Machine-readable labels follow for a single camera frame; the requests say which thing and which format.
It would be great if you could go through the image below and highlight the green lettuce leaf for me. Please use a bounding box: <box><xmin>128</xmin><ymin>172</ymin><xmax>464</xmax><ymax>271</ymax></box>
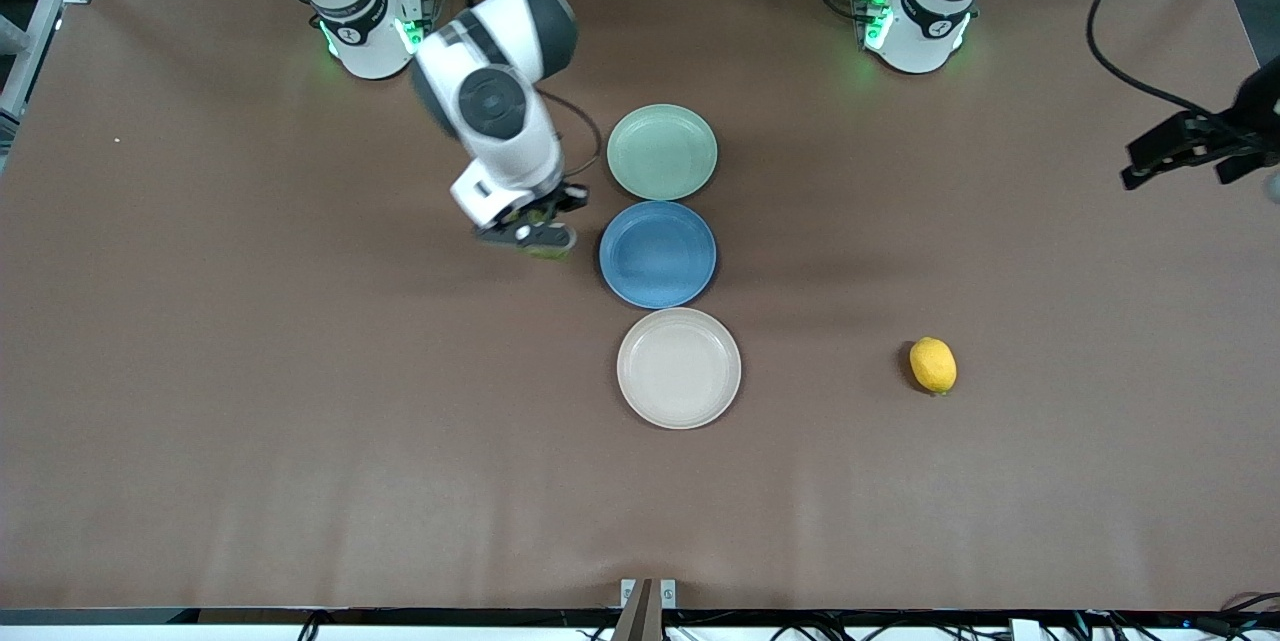
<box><xmin>515</xmin><ymin>219</ymin><xmax>578</xmax><ymax>261</ymax></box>

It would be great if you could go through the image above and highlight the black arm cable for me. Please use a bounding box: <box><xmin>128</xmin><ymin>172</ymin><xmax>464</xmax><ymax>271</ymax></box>
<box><xmin>1087</xmin><ymin>0</ymin><xmax>1233</xmax><ymax>119</ymax></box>
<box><xmin>540</xmin><ymin>89</ymin><xmax>604</xmax><ymax>182</ymax></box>

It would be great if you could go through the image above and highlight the blue plate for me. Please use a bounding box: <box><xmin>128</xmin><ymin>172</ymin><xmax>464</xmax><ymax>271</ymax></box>
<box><xmin>599</xmin><ymin>200</ymin><xmax>718</xmax><ymax>310</ymax></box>

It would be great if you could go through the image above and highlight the beige plate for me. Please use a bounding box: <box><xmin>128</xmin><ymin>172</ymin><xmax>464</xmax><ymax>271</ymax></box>
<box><xmin>616</xmin><ymin>307</ymin><xmax>743</xmax><ymax>431</ymax></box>

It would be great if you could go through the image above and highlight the grey metal side structure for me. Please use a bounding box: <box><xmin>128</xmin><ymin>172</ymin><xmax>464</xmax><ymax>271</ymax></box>
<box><xmin>0</xmin><ymin>0</ymin><xmax>66</xmax><ymax>157</ymax></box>

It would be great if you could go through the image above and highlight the yellow lemon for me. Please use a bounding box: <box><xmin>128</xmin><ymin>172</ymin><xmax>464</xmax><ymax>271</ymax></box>
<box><xmin>909</xmin><ymin>336</ymin><xmax>958</xmax><ymax>396</ymax></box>

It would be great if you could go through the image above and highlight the light green plate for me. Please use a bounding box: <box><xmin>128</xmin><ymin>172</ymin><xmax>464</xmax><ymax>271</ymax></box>
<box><xmin>606</xmin><ymin>103</ymin><xmax>719</xmax><ymax>202</ymax></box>

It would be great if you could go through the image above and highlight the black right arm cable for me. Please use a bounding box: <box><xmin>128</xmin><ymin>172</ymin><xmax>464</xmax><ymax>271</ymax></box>
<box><xmin>540</xmin><ymin>89</ymin><xmax>604</xmax><ymax>182</ymax></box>

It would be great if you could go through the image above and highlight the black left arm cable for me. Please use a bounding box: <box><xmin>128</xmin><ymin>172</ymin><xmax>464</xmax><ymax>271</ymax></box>
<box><xmin>1087</xmin><ymin>0</ymin><xmax>1233</xmax><ymax>119</ymax></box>

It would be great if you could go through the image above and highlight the brown table cover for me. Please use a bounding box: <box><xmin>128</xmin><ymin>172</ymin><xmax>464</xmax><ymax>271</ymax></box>
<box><xmin>0</xmin><ymin>0</ymin><xmax>1280</xmax><ymax>612</ymax></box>

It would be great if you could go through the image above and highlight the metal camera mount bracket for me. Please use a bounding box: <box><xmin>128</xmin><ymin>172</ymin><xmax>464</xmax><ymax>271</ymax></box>
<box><xmin>620</xmin><ymin>578</ymin><xmax>678</xmax><ymax>641</ymax></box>

